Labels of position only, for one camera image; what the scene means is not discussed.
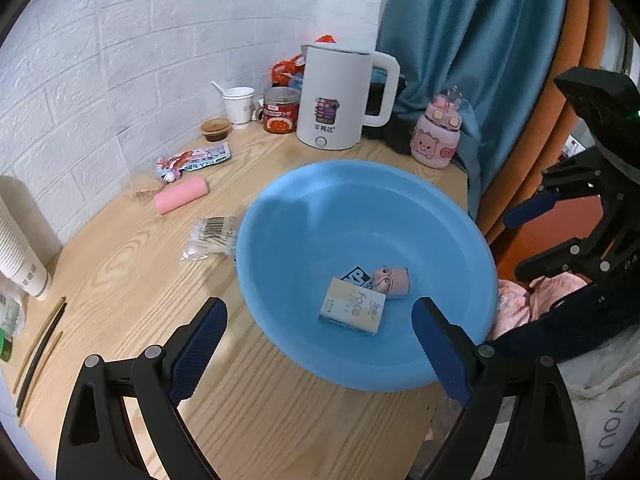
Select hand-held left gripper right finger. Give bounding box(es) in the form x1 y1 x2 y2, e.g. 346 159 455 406
411 297 586 480

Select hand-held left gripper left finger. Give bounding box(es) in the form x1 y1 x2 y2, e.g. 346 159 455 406
57 297 228 480

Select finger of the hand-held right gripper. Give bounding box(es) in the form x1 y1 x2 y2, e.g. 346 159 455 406
515 225 621 282
502 150 603 230

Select cotton swab pack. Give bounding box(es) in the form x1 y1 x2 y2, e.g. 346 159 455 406
181 216 242 262

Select pink cylindrical case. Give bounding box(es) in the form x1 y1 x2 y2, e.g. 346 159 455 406
153 177 209 216

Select blue plastic basin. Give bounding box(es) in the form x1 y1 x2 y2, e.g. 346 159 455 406
235 159 498 391

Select small clear plastic bag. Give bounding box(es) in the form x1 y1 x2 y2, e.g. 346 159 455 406
122 169 170 206

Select wooden desktop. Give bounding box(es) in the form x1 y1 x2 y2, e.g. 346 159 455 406
0 125 471 480

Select pink cloth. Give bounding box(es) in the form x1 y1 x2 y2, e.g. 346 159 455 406
492 272 587 341

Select dark blue cloth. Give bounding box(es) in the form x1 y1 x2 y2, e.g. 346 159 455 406
480 284 640 366

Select small pink case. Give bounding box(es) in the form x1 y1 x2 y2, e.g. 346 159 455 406
371 266 412 299

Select yellow white tissue pack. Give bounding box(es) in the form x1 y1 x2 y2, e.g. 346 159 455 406
318 276 383 336

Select black white printed card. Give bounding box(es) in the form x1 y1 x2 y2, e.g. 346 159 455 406
340 265 376 291

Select pink cartoon water bottle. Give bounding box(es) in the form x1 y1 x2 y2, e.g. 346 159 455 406
410 85 463 170

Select black cloth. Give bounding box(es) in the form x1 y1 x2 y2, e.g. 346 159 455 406
362 70 418 157

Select thin wooden stick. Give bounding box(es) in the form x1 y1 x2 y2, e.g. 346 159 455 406
12 331 64 395

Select white printed bag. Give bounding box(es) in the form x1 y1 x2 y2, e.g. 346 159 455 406
557 347 640 480

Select orange curtain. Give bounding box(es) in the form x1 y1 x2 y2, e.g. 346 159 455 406
480 0 628 281

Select blue curtain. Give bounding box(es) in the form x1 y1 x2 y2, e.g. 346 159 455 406
375 0 572 221

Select red blue snack packet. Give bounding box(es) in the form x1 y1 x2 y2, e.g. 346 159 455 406
157 142 232 181

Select green label bottle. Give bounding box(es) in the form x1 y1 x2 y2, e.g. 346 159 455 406
0 290 26 363

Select stack of paper cups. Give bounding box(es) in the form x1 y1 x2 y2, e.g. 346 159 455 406
0 195 53 301

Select small brown sauce cup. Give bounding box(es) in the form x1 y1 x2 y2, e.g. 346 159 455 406
201 118 233 143

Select white electric kettle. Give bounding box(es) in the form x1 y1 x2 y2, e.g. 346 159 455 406
296 44 401 151

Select white paper cup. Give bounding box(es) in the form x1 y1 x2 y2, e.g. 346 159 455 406
222 87 256 130

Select red label glass jar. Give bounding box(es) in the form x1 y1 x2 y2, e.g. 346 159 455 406
262 87 300 136

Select red plastic bag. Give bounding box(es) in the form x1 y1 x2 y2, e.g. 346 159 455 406
271 34 337 92

